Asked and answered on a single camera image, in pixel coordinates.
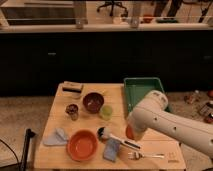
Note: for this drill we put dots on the red apple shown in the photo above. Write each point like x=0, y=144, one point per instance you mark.
x=129, y=132

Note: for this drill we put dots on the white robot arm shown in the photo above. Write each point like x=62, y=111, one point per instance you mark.
x=150, y=112

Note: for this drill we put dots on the light green plastic cup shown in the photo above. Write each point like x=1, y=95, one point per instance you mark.
x=106, y=112

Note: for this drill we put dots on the dark metal cup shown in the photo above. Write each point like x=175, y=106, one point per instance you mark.
x=72, y=111

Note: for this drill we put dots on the dark red bowl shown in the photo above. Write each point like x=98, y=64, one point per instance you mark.
x=93, y=102

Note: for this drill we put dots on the green plastic tray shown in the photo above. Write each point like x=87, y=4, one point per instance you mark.
x=136, y=88

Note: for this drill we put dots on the wooden block with black strip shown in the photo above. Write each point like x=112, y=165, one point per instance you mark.
x=72, y=87

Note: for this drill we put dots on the blue sponge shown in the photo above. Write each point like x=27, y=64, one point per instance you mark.
x=111, y=149

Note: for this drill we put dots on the orange bowl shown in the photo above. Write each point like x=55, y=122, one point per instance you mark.
x=82, y=145

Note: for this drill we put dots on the grey folded cloth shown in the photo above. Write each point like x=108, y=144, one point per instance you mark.
x=57, y=138

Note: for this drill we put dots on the silver fork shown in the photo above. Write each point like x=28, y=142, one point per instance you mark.
x=137, y=155

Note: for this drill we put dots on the dish brush white handle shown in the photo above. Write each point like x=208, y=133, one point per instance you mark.
x=104, y=133

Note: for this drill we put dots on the black stand post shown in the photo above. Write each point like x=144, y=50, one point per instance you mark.
x=29, y=134

